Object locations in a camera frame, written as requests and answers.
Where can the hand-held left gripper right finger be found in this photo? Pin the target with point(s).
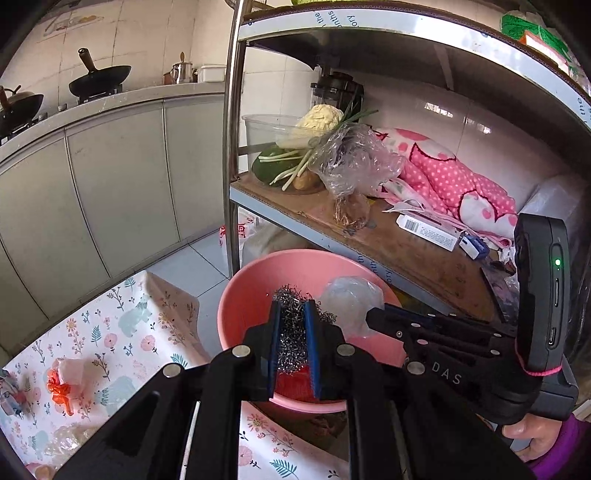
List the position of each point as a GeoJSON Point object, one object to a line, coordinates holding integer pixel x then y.
{"type": "Point", "coordinates": [311, 353]}

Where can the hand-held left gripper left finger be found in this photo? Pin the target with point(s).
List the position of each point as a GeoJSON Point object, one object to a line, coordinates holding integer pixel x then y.
{"type": "Point", "coordinates": [275, 344]}

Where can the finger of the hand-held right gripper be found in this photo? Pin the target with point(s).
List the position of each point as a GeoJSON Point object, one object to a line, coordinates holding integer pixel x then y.
{"type": "Point", "coordinates": [443, 318]}
{"type": "Point", "coordinates": [392, 330]}

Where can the steel wool scrubber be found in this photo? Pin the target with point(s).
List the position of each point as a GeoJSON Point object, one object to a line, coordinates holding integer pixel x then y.
{"type": "Point", "coordinates": [292, 323]}

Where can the pink plastic bucket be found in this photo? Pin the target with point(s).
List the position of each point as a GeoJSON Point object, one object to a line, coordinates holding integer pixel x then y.
{"type": "Point", "coordinates": [258, 286]}

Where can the person's right forearm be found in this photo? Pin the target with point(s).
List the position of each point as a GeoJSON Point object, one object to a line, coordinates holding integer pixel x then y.
{"type": "Point", "coordinates": [565, 454]}

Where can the person's right hand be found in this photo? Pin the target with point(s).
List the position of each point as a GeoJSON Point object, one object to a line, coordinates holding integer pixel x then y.
{"type": "Point", "coordinates": [531, 438]}

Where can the red wrapper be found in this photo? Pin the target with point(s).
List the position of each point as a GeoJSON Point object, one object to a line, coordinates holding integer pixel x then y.
{"type": "Point", "coordinates": [295, 385]}

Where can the cardboard shelf liner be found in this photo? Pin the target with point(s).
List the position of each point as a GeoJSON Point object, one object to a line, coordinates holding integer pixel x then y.
{"type": "Point", "coordinates": [415, 258]}

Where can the small blue white box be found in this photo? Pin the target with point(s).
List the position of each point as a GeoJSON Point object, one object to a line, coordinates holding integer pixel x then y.
{"type": "Point", "coordinates": [475, 247]}

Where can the white cardboard box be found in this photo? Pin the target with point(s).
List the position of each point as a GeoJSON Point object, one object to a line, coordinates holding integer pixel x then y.
{"type": "Point", "coordinates": [425, 230]}

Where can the white red plastic bag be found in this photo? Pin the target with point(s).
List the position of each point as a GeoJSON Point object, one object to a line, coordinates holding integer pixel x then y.
{"type": "Point", "coordinates": [263, 240]}

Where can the white bundle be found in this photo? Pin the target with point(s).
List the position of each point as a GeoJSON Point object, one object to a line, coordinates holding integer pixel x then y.
{"type": "Point", "coordinates": [554, 194]}

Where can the clear bag of brown roots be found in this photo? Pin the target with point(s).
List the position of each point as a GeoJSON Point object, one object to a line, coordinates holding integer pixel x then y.
{"type": "Point", "coordinates": [351, 214]}

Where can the pink polka dot cloth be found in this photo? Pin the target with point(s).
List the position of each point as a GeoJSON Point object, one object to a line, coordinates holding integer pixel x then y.
{"type": "Point", "coordinates": [443, 180]}

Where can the floral tablecloth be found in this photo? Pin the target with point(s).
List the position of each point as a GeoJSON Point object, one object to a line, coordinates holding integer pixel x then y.
{"type": "Point", "coordinates": [129, 323]}

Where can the potato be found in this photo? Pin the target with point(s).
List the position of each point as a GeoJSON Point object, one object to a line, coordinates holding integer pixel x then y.
{"type": "Point", "coordinates": [304, 181]}

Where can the large clear plastic bag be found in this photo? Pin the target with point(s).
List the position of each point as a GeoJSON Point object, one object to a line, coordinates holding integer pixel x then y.
{"type": "Point", "coordinates": [355, 161]}

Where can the green cucumber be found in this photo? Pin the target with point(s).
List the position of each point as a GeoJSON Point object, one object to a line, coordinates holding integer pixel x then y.
{"type": "Point", "coordinates": [265, 170]}

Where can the green onions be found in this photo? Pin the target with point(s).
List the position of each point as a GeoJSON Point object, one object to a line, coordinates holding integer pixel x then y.
{"type": "Point", "coordinates": [295, 168]}

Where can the metal shelf rack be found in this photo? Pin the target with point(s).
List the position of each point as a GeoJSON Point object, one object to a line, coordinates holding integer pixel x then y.
{"type": "Point", "coordinates": [233, 138]}

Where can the clear plastic container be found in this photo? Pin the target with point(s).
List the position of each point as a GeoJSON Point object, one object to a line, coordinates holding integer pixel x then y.
{"type": "Point", "coordinates": [258, 134]}

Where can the orange clear candy wrapper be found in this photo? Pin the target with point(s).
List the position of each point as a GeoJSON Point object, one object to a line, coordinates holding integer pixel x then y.
{"type": "Point", "coordinates": [60, 390]}

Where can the grey kitchen counter cabinet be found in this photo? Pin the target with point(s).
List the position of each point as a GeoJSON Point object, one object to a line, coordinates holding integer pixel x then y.
{"type": "Point", "coordinates": [115, 175]}

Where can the clear plastic wrap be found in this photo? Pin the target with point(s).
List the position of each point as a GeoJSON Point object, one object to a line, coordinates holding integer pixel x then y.
{"type": "Point", "coordinates": [64, 443]}

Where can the black blender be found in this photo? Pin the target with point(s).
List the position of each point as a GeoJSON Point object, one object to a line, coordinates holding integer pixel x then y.
{"type": "Point", "coordinates": [332, 90]}

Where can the blue wrapper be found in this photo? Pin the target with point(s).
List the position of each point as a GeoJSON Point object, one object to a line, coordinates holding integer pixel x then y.
{"type": "Point", "coordinates": [11, 397]}

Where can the green mesh bag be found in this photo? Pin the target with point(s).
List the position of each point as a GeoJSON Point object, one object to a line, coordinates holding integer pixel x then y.
{"type": "Point", "coordinates": [526, 27]}

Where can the white container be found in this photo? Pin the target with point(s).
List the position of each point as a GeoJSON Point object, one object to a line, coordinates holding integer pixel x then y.
{"type": "Point", "coordinates": [212, 74]}

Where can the metal kettle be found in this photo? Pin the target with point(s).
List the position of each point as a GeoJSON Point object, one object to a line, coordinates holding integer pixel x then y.
{"type": "Point", "coordinates": [182, 71]}

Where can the gas stove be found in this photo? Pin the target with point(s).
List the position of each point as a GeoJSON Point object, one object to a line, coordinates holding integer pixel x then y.
{"type": "Point", "coordinates": [99, 95]}

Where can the black wok with lid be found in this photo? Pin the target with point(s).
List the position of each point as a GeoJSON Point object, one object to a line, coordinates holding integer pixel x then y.
{"type": "Point", "coordinates": [21, 108]}

